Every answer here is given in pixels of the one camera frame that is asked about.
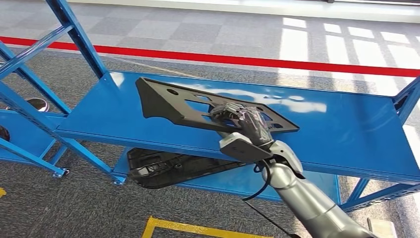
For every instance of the large blue metal shelf rack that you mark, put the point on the large blue metal shelf rack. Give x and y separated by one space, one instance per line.
328 131

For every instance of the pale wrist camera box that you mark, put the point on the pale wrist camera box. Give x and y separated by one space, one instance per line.
241 149

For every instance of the grey floor socket plate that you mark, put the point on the grey floor socket plate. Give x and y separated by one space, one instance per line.
382 228

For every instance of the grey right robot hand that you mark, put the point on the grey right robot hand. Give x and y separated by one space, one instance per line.
256 124

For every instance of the black plastic panel part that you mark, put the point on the black plastic panel part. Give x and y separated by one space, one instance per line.
160 101

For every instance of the round black chrome object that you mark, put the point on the round black chrome object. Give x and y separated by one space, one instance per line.
37 104

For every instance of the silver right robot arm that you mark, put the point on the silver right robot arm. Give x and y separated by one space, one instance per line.
305 200

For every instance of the black ribbed moulded part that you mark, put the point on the black ribbed moulded part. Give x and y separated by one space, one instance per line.
157 170

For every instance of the yellow floor tape square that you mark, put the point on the yellow floor tape square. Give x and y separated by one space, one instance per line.
2 192

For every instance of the curved black plastic part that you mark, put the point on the curved black plastic part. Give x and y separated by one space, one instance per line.
4 133

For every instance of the red floor tape line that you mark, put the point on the red floor tape line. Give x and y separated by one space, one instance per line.
197 59

